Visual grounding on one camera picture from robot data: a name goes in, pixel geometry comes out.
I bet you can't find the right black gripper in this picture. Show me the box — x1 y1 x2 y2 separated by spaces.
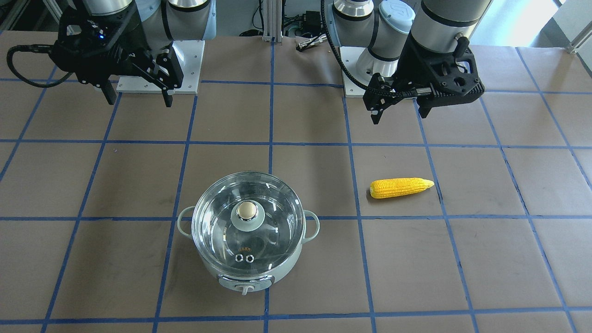
50 2 183 108

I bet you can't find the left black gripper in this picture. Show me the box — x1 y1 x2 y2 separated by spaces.
362 36 486 124

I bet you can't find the yellow corn cob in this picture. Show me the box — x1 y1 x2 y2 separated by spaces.
369 178 435 199

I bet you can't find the glass pot lid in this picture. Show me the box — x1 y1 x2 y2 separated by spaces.
191 172 305 272

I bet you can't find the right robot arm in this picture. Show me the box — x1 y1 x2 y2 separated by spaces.
49 0 216 107

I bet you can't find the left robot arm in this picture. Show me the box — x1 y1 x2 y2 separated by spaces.
320 0 491 124

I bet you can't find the pale green electric pot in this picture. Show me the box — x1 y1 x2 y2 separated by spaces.
177 172 320 295

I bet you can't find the black power adapter background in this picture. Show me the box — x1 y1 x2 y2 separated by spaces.
302 11 321 31

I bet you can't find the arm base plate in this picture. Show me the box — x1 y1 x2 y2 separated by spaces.
116 40 205 95
339 47 398 85

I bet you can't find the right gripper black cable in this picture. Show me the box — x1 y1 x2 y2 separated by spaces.
6 44 74 88

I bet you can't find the aluminium frame post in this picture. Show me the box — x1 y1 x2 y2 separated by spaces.
262 0 283 43

